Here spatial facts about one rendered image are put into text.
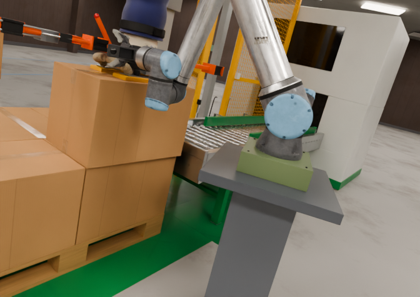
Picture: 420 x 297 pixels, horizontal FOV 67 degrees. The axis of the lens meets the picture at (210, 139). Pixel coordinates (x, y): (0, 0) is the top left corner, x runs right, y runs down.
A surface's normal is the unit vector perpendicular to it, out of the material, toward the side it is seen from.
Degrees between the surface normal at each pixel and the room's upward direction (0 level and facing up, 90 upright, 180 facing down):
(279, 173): 90
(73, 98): 90
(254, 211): 90
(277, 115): 96
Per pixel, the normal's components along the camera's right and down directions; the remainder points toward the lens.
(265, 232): -0.23, 0.19
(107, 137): 0.76, 0.33
